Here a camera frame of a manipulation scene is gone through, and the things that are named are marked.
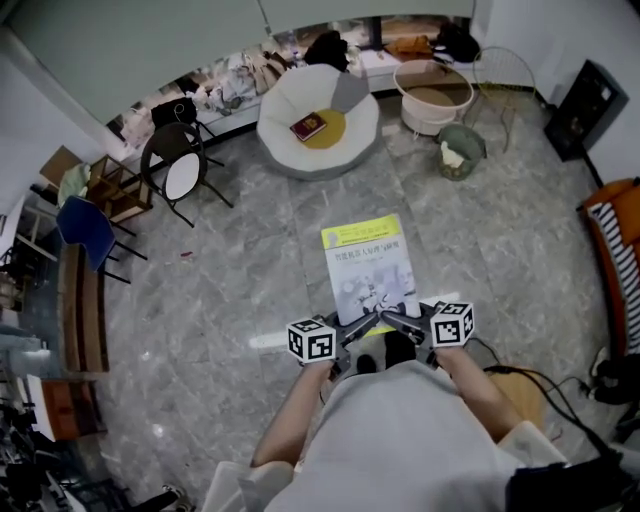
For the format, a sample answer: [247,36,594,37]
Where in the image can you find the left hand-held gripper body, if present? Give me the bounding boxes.
[286,312,361,379]

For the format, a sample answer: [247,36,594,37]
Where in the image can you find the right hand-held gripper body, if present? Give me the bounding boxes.
[404,301,474,369]

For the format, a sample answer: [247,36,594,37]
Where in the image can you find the yellow grey book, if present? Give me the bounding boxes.
[320,213,422,337]

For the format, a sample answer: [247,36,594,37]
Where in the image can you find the white round lounge chair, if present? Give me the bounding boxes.
[256,63,380,181]

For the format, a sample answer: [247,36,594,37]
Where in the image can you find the person's right forearm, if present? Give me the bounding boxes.
[433,344,524,444]

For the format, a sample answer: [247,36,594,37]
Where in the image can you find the black shoulder bag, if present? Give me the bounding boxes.
[432,22,481,65]

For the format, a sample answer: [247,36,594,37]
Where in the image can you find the person's left forearm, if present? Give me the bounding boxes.
[249,359,334,469]

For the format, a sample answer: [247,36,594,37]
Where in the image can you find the wooden coffee table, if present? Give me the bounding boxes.
[487,367,549,426]

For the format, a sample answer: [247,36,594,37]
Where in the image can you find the dark red book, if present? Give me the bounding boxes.
[288,112,329,143]

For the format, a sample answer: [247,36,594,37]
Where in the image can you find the orange sofa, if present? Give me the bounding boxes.
[579,177,640,359]

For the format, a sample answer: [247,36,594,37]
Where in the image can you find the person's right black shoe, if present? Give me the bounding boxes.
[383,329,417,369]

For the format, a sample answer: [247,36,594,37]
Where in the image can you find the person's white shirt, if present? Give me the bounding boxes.
[199,359,571,512]

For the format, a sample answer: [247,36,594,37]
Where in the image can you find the cream plush toy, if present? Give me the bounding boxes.
[439,141,464,169]

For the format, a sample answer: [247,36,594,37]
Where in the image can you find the black white striped blanket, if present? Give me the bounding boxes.
[589,202,640,351]

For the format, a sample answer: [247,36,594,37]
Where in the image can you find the yellow round seat cushion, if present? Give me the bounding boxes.
[302,108,347,150]

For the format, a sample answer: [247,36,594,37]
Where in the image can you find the black round chair white seat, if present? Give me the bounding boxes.
[140,122,235,229]

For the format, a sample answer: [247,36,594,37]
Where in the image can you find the white round basket table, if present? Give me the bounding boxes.
[393,59,475,137]

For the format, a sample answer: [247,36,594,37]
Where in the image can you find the wooden bench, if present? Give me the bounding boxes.
[57,242,110,375]

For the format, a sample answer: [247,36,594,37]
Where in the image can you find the small wooden rack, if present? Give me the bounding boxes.
[82,154,154,224]

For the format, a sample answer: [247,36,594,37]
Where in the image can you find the brown wooden cabinet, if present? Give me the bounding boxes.
[42,379,101,441]

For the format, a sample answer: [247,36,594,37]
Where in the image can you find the black cabinet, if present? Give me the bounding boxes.
[543,59,630,162]

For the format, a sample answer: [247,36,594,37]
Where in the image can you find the blue chair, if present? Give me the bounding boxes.
[55,195,149,285]

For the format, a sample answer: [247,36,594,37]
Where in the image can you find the grey white clothes pile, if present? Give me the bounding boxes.
[199,54,261,116]

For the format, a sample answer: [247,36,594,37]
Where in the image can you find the black tote bag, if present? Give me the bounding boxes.
[150,97,199,131]

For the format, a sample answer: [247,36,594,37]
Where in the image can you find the beige handbag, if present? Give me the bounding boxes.
[252,49,291,89]

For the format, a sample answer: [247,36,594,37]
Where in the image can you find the brown cloth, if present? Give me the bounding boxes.
[383,34,436,64]

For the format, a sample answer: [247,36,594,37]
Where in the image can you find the pale green cloth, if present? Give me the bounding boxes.
[58,163,92,206]

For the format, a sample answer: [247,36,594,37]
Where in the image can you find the brown cardboard box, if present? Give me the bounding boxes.
[39,145,84,189]

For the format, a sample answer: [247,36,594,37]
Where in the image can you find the pale roller blind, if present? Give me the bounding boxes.
[7,0,274,126]
[257,0,476,39]

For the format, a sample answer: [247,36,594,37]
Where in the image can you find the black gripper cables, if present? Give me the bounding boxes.
[482,364,626,461]

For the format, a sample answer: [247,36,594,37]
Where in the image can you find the gold wire chair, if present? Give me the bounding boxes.
[472,45,539,154]

